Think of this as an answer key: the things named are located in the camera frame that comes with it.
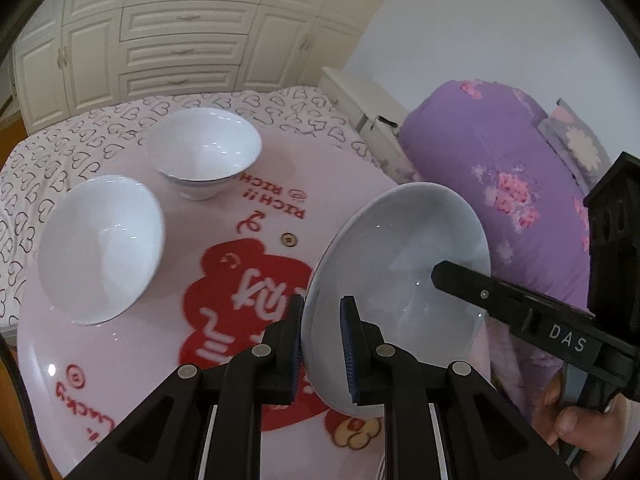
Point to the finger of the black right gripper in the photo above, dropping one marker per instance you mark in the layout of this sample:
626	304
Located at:
546	323

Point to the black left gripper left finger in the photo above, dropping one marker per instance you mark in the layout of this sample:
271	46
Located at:
205	424

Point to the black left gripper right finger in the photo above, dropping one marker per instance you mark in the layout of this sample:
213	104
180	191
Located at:
440	422

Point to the plain white bowl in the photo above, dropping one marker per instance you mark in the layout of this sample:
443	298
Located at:
383	257

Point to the white bowl grey stripe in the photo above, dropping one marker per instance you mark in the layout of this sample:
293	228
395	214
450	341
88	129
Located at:
200	151

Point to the person right hand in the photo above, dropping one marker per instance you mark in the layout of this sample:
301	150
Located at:
604	437

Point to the grey floral pillow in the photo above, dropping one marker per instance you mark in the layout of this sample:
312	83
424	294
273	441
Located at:
577	145

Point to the purple floral quilt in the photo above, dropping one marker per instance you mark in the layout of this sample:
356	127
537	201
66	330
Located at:
481	139

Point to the pink cartoon round tablecloth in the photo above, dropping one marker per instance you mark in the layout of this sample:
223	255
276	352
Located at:
229	267

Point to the white bowl red pattern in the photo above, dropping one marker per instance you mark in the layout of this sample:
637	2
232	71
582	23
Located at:
100	249

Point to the cream nightstand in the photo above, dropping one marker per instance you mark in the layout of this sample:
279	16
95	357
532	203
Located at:
370	110

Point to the heart pattern bed sheet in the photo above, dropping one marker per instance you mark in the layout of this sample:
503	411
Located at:
41	169

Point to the cream wardrobe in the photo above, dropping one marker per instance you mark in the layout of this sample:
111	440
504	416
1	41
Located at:
77	55

